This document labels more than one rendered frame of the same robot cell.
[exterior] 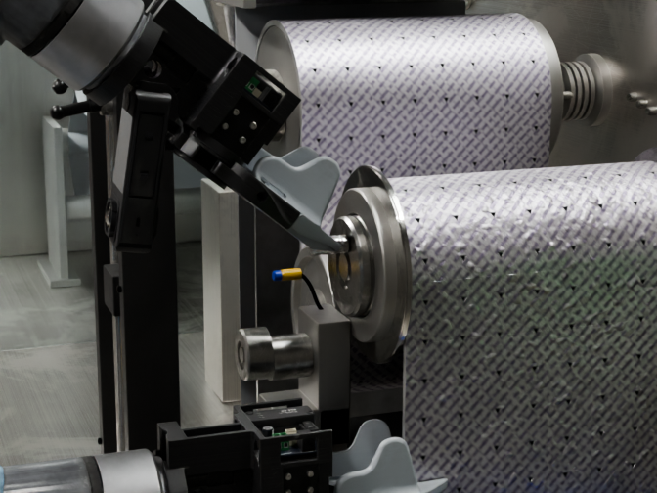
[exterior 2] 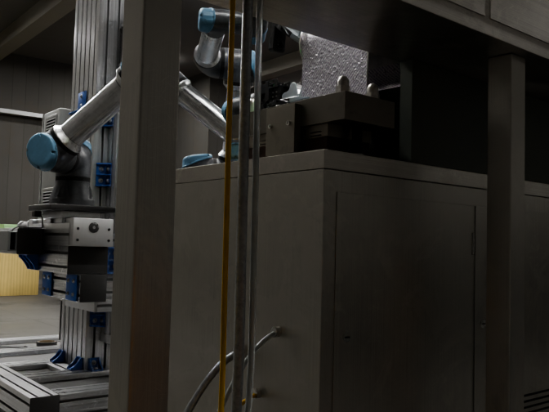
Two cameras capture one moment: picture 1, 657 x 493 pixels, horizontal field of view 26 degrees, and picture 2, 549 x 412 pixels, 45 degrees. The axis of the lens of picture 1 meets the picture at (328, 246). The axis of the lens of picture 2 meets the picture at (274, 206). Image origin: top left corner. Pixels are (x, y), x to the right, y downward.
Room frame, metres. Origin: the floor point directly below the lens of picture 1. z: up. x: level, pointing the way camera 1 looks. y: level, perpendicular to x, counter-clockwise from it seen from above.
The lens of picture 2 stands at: (0.29, -1.67, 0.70)
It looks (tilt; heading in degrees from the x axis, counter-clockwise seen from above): 3 degrees up; 69
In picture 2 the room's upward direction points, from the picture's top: 2 degrees clockwise
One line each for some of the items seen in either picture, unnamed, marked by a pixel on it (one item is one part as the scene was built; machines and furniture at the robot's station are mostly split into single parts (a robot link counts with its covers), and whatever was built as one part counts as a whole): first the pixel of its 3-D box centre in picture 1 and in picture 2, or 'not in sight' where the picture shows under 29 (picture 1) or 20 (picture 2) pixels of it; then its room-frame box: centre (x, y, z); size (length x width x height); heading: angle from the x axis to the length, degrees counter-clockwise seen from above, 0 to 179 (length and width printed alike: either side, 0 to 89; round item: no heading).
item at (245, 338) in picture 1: (253, 353); not in sight; (1.03, 0.06, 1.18); 0.04 x 0.02 x 0.04; 19
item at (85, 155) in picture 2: not in sight; (73, 158); (0.43, 0.68, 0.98); 0.13 x 0.12 x 0.14; 55
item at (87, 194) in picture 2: not in sight; (72, 191); (0.43, 0.68, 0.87); 0.15 x 0.15 x 0.10
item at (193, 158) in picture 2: not in sight; (198, 171); (0.91, 0.83, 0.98); 0.13 x 0.12 x 0.14; 170
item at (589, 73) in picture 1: (561, 91); not in sight; (1.36, -0.22, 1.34); 0.07 x 0.07 x 0.07; 19
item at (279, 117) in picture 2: not in sight; (282, 130); (0.82, -0.28, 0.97); 0.10 x 0.03 x 0.11; 109
